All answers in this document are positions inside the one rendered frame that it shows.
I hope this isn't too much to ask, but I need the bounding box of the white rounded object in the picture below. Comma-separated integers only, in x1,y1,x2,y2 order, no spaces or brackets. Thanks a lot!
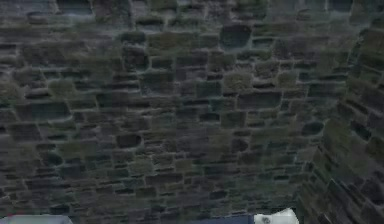
253,208,300,224

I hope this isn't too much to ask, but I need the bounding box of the pale grey flat object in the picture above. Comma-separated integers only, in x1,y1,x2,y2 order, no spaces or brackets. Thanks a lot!
0,214,74,224

